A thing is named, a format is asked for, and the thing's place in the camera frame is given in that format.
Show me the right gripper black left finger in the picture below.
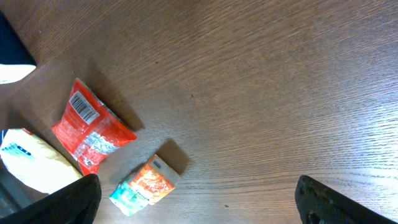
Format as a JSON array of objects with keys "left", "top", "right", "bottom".
[{"left": 1, "top": 174, "right": 101, "bottom": 224}]

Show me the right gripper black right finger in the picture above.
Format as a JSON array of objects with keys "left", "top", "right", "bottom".
[{"left": 295, "top": 175, "right": 396, "bottom": 224}]

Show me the yellow snack bag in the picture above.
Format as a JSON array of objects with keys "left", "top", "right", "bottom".
[{"left": 1, "top": 128, "right": 83, "bottom": 194}]

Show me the red Hacks candy bag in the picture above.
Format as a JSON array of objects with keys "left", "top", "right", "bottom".
[{"left": 52, "top": 78, "right": 137, "bottom": 175}]

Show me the orange tissue pack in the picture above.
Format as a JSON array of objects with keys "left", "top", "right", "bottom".
[{"left": 128, "top": 154, "right": 180, "bottom": 205}]

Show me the teal tissue pack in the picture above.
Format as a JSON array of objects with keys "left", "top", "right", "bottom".
[{"left": 109, "top": 182, "right": 148, "bottom": 217}]

